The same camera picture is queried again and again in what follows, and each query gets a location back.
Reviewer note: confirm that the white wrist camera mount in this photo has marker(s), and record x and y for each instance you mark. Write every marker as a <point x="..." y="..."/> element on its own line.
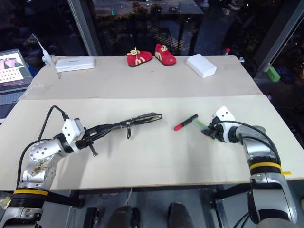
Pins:
<point x="71" y="129"/>
<point x="225" y="115"/>

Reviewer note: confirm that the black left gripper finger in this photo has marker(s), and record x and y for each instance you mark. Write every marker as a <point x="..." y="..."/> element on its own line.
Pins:
<point x="99" y="131"/>
<point x="93" y="150"/>

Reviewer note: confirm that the red baby shoe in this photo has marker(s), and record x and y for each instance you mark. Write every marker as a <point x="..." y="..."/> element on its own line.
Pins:
<point x="139" y="59"/>
<point x="165" y="55"/>

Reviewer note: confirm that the dark rounded shape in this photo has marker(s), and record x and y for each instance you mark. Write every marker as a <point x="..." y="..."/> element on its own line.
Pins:
<point x="179" y="215"/>
<point x="122" y="216"/>

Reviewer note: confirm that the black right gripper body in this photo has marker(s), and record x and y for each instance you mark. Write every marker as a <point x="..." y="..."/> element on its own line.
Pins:
<point x="218" y="134"/>

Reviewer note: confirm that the red marker with black cap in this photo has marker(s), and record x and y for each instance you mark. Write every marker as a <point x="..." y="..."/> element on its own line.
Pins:
<point x="185" y="123"/>

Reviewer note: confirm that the yellow tape strip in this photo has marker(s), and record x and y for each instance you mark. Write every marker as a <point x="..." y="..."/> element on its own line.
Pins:
<point x="286" y="172"/>

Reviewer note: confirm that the laptop with lit screen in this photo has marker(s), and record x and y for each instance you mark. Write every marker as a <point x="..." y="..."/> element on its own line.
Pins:
<point x="12" y="76"/>

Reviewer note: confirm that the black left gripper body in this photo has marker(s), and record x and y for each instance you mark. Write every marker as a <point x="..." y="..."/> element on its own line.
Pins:
<point x="83" y="142"/>

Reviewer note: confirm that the white rectangular box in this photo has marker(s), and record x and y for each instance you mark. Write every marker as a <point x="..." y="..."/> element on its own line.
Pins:
<point x="201" y="65"/>

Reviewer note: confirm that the white clamp with stalk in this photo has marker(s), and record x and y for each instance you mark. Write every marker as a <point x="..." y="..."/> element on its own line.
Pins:
<point x="45" y="55"/>

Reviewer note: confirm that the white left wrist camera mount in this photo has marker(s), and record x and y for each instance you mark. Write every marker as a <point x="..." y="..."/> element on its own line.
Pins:
<point x="71" y="129"/>

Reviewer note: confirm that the green block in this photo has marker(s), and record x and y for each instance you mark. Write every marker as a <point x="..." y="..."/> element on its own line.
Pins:
<point x="273" y="73"/>

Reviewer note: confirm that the flat white plastic case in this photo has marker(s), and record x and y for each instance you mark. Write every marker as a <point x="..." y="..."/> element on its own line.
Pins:
<point x="74" y="64"/>

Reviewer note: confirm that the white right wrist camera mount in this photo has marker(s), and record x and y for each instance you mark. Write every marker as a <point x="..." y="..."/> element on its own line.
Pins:
<point x="225" y="115"/>

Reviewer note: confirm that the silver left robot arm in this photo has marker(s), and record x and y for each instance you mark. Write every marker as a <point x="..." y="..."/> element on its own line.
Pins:
<point x="38" y="154"/>

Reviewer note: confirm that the green highlighter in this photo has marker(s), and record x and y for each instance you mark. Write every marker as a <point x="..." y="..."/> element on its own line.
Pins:
<point x="198" y="124"/>

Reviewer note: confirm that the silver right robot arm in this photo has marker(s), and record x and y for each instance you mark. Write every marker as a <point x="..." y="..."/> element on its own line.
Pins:
<point x="257" y="140"/>

